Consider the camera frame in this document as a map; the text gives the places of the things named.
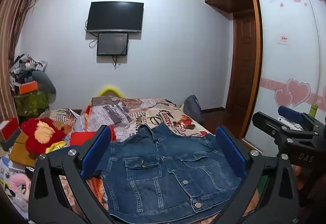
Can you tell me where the brown striped curtain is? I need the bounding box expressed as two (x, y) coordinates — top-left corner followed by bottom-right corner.
(0, 0), (41, 123)

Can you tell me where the black wall television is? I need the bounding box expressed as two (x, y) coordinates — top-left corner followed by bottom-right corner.
(86, 1), (144, 33)

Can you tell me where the yellow cloth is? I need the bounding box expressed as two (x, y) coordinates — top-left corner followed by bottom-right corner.
(45, 141), (67, 155)

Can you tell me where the red box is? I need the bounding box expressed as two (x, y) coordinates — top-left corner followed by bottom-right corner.
(0, 117), (21, 142)

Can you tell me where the green camouflage cloth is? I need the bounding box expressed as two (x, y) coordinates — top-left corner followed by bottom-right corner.
(14, 92), (50, 117)

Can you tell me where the brown wooden door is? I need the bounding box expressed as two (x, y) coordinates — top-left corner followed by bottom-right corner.
(225, 12), (256, 113)

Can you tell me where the white paper sign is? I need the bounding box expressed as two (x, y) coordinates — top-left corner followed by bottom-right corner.
(275, 35), (290, 46)

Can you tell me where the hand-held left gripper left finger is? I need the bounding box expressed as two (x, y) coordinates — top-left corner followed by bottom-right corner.
(28, 125), (115, 224)

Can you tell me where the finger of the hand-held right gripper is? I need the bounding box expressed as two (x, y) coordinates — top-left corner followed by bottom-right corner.
(252, 111), (317, 147)
(278, 106), (319, 129)

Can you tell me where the red cloth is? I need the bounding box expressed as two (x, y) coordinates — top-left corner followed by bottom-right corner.
(70, 125), (118, 147)

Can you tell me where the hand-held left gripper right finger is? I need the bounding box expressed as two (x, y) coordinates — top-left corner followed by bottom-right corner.
(215, 126), (300, 224)

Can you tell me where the blue denim jacket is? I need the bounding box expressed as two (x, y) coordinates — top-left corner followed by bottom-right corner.
(100, 122), (242, 219)

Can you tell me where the yellow fluffy object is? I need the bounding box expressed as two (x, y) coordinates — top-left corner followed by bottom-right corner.
(98, 85), (126, 98)

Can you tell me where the pile of clutter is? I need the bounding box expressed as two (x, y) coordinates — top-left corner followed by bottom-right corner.
(9, 54), (49, 87)

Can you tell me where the printed blanket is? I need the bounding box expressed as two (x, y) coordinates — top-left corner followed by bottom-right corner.
(48, 95), (260, 224)

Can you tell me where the grey backpack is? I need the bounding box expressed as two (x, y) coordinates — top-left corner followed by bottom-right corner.
(183, 95), (205, 125)

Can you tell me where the red plush toy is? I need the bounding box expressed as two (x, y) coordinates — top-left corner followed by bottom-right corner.
(20, 117), (67, 154)

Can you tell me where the orange box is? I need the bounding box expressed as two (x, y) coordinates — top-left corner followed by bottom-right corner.
(19, 82), (39, 95)

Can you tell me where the brown cardboard box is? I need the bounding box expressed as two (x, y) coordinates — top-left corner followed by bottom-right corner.
(9, 132), (39, 168)

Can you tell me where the small black wall monitor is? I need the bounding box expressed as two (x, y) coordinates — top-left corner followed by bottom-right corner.
(97, 33), (129, 57)

